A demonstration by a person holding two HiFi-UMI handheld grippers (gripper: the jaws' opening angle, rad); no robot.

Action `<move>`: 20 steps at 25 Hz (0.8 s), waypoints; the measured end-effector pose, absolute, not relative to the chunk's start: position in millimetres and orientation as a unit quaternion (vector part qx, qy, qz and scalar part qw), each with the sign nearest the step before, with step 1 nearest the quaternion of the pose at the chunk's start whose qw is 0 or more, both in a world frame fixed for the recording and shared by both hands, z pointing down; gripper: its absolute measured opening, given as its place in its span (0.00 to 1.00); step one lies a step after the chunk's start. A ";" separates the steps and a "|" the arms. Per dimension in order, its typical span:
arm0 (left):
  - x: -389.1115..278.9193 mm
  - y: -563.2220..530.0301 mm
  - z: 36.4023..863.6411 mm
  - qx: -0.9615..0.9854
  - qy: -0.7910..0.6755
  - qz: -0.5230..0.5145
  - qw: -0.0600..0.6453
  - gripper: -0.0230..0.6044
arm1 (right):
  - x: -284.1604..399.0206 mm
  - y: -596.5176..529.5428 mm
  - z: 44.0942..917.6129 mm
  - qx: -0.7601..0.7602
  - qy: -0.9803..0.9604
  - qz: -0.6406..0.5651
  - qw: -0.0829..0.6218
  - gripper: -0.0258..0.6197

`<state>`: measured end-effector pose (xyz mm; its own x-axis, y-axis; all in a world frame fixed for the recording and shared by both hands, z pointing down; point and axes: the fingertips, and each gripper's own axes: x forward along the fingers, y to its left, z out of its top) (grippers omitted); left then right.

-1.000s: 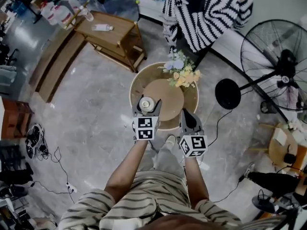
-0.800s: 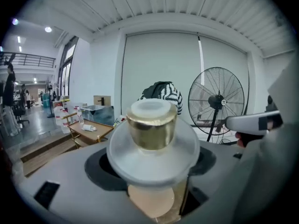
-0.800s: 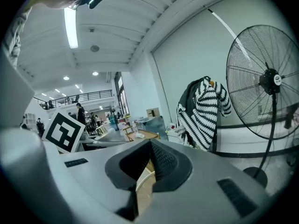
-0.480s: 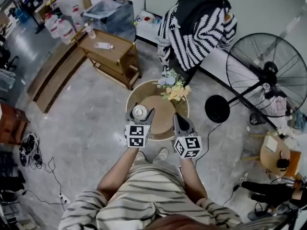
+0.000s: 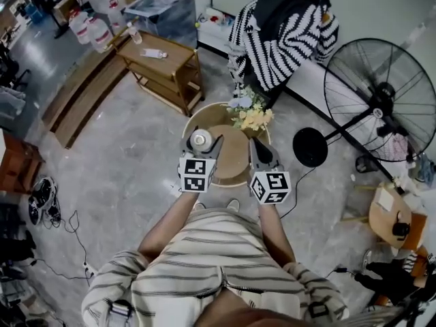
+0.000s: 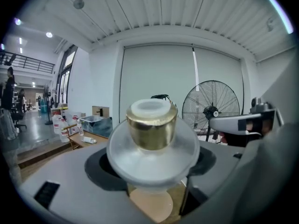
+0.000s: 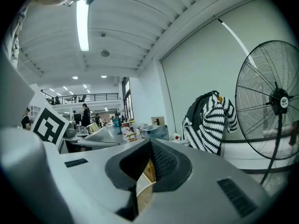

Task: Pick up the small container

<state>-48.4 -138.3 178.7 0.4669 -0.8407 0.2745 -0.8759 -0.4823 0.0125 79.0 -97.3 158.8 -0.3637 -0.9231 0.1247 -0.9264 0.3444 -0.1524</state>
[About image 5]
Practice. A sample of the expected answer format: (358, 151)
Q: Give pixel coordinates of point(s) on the plastic-covered box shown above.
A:
(163, 15)

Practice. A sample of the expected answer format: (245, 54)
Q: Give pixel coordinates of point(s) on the pink cloth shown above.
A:
(402, 148)

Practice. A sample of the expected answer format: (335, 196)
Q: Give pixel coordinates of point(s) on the small black device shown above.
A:
(401, 229)

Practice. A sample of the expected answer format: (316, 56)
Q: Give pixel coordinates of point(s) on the clear glass bottle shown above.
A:
(201, 139)

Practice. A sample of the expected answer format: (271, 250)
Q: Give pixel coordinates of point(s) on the round wooden side table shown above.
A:
(385, 223)

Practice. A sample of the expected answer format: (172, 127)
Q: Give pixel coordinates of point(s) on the brown wooden cabinet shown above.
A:
(18, 163)

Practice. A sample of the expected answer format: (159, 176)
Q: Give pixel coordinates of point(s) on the person's left white shoe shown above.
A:
(200, 206)

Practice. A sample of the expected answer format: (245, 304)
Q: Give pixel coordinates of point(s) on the white power strip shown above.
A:
(89, 269)

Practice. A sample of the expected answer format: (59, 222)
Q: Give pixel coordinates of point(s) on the person's left forearm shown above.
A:
(167, 230)

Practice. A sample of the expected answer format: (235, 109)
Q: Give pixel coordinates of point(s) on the wooden step platform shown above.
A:
(78, 94)

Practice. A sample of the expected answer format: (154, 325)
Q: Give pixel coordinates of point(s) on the standing clear water bottle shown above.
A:
(134, 34)

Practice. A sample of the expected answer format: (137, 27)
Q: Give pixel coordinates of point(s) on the round glass-top side table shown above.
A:
(233, 155)

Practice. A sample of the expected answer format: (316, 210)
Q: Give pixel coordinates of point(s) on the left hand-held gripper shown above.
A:
(195, 174)

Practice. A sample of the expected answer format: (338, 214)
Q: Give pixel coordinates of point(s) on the striped white shirt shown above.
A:
(211, 250)

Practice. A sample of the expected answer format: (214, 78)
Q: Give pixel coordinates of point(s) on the wooden shelf cart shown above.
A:
(160, 66)

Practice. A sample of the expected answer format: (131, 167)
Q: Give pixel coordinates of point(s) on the person's white shoe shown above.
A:
(233, 205)
(200, 206)

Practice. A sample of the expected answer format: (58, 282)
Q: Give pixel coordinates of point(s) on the yellow flower bouquet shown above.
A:
(252, 114)

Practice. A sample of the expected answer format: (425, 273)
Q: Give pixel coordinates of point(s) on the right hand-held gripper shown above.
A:
(272, 186)

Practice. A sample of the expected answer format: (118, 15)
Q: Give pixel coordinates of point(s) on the white flat box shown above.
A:
(386, 199)

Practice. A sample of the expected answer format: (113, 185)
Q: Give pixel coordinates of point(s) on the black standing fan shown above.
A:
(381, 97)

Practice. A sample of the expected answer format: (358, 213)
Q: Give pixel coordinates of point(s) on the black and white striped sweater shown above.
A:
(279, 49)

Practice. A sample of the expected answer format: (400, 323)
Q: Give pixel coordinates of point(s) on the lying clear plastic bottle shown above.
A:
(153, 53)

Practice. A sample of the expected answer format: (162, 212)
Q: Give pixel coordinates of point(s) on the person's right white shoe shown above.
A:
(233, 205)

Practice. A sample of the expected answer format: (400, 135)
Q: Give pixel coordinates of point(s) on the person's right forearm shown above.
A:
(276, 233)

